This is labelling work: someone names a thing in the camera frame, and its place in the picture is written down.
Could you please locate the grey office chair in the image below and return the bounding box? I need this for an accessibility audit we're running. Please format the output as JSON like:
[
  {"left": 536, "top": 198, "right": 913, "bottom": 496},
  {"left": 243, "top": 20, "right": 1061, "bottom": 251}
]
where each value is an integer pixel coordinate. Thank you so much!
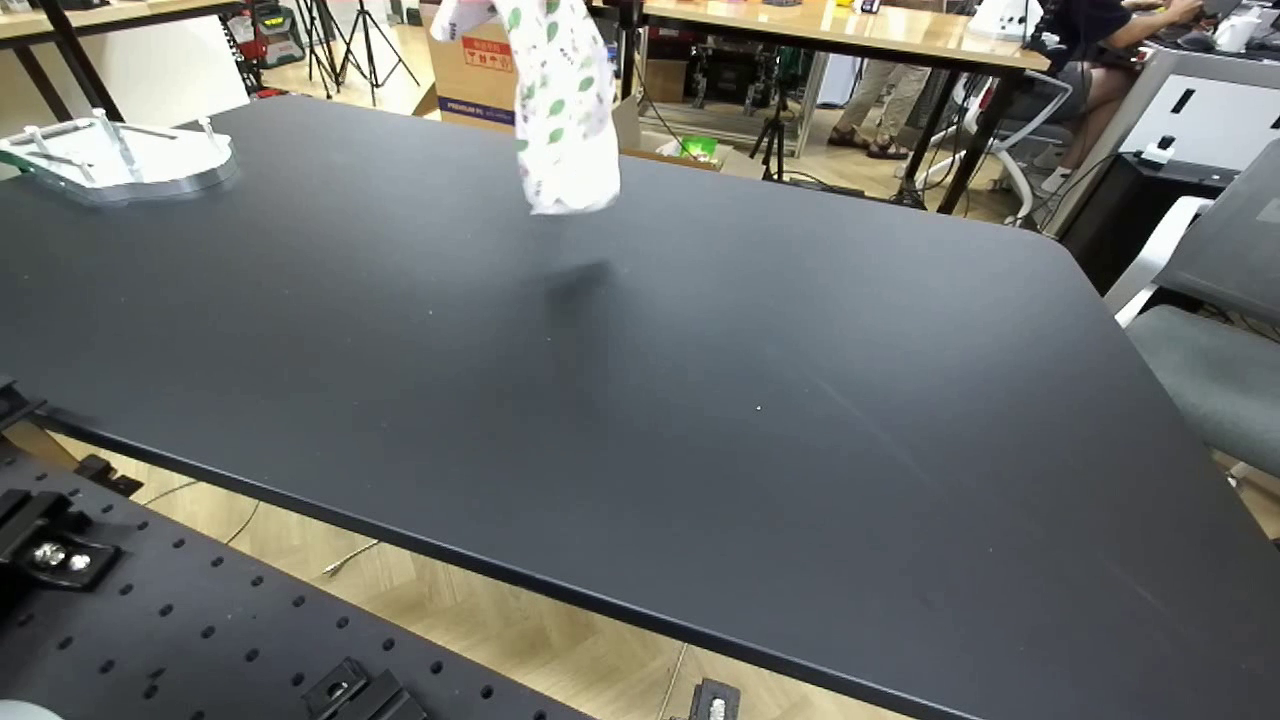
[{"left": 1103, "top": 142, "right": 1280, "bottom": 476}]

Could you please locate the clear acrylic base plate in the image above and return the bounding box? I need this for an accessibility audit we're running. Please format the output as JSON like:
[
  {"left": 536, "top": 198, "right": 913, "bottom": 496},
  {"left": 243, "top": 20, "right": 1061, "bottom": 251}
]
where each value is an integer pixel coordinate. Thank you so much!
[{"left": 0, "top": 108, "right": 235, "bottom": 203}]

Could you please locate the black perforated breadboard plate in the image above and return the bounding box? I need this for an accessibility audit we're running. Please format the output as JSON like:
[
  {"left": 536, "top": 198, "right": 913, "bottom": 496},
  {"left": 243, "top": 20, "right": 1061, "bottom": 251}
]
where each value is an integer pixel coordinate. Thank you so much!
[{"left": 0, "top": 384, "right": 585, "bottom": 720}]

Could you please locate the open cardboard box with items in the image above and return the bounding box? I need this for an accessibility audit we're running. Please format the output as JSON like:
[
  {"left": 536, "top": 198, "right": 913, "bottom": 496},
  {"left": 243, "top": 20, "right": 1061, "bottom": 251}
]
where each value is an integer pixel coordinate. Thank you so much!
[{"left": 430, "top": 20, "right": 517, "bottom": 142}]

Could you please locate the white leaf-print cloth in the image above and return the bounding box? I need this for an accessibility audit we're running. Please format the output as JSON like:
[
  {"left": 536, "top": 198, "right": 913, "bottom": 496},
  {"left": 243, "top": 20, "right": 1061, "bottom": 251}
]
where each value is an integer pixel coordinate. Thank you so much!
[{"left": 430, "top": 0, "right": 627, "bottom": 222}]

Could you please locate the black camera tripod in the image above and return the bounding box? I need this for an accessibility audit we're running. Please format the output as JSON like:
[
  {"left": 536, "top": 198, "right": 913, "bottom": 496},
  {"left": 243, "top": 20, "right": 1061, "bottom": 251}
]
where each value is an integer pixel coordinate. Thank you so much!
[{"left": 747, "top": 48, "right": 806, "bottom": 182}]

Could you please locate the seated person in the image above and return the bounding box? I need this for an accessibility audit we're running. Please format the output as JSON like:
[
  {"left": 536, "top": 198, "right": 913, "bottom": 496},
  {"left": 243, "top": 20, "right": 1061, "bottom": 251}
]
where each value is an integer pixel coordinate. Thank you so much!
[{"left": 826, "top": 0, "right": 1214, "bottom": 171}]

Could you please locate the long wooden desk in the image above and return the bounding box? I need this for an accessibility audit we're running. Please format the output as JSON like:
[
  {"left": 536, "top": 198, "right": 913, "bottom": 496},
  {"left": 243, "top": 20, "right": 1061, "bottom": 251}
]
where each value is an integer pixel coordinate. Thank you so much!
[{"left": 637, "top": 0, "right": 1047, "bottom": 211}]

